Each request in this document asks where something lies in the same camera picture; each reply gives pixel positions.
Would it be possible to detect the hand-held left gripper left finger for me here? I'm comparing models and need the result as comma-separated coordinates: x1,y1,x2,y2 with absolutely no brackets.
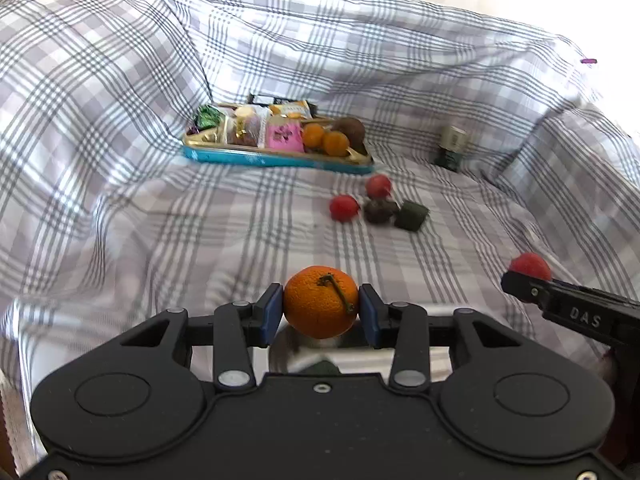
120,283,284,393

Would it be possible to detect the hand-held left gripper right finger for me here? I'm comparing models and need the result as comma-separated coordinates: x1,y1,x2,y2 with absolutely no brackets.
358,283,521,392

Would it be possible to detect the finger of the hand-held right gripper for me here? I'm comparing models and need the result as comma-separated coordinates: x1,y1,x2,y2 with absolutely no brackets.
501,269,549,312

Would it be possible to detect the small red fruit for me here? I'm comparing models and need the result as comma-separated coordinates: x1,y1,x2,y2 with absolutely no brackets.
329,195,361,222
510,252,552,283
365,174,392,199

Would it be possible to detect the large orange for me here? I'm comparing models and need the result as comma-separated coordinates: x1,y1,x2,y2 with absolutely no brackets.
283,265,360,339

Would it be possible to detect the dark wrinkled fruit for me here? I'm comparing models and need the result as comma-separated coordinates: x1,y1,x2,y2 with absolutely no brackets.
363,199,400,225

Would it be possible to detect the green cucumber piece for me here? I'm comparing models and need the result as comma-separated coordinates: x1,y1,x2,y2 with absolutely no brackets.
395,200,431,232

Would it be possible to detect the grey plaid bed sheet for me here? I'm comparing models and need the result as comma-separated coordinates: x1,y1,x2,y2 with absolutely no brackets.
0,0,640,461

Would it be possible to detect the dark green can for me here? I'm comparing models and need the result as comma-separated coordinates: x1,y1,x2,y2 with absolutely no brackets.
434,126,468,168

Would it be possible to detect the blue tin tray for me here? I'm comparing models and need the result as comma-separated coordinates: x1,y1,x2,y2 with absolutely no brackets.
182,102,375,176

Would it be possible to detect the small orange in tin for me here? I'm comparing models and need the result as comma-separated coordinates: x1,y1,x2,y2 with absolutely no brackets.
322,131,350,158
303,124,327,150

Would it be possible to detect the pink snack packet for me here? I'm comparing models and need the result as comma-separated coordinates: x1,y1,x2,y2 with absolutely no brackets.
265,119,306,153

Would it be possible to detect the clear snack bag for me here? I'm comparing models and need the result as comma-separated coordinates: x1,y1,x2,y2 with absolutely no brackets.
225,115,268,148

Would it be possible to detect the brown round fruit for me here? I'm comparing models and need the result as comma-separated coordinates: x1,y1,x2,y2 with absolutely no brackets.
332,116,367,153

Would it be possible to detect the yellow snack packet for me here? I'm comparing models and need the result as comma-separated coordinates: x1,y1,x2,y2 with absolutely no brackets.
269,101,310,121

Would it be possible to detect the green foil candy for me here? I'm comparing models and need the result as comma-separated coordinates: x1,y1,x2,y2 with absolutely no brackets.
195,105,223,130

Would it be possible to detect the black snack packet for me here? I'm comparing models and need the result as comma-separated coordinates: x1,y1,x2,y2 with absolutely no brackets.
248,93,318,111

